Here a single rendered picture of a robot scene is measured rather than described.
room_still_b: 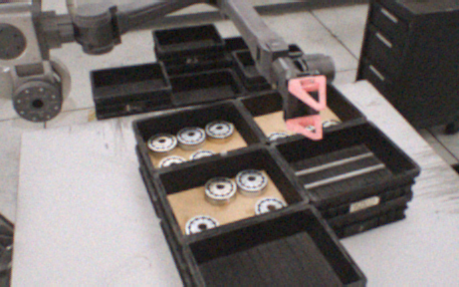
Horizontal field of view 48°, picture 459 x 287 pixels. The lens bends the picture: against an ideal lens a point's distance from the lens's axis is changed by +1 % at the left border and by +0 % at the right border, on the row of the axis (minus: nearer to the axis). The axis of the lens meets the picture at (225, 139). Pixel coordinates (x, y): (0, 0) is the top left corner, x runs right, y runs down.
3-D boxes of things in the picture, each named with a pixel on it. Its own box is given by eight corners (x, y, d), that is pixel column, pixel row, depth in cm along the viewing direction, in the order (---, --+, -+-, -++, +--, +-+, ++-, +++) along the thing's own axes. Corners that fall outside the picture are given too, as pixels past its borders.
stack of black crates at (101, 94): (105, 167, 282) (92, 99, 254) (101, 136, 305) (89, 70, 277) (176, 155, 290) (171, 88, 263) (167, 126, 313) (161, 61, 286)
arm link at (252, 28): (215, 11, 144) (214, -28, 137) (235, 8, 145) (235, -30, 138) (264, 88, 110) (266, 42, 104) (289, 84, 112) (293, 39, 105)
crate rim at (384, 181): (311, 208, 151) (312, 202, 149) (267, 148, 173) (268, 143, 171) (422, 175, 162) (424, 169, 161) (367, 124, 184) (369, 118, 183)
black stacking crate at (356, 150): (308, 229, 157) (312, 203, 150) (267, 170, 179) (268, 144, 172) (414, 197, 168) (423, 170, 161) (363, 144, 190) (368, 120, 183)
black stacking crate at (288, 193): (182, 268, 145) (180, 241, 138) (155, 199, 167) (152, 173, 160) (307, 230, 157) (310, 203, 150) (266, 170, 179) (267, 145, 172)
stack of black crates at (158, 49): (164, 117, 321) (159, 52, 294) (156, 92, 344) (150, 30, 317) (226, 107, 330) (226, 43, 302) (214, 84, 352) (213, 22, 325)
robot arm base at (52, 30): (43, 46, 128) (31, -1, 121) (77, 42, 130) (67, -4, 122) (43, 62, 121) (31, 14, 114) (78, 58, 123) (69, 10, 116)
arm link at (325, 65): (262, 74, 114) (264, 39, 109) (311, 68, 116) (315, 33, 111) (280, 103, 105) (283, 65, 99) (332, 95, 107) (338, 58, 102)
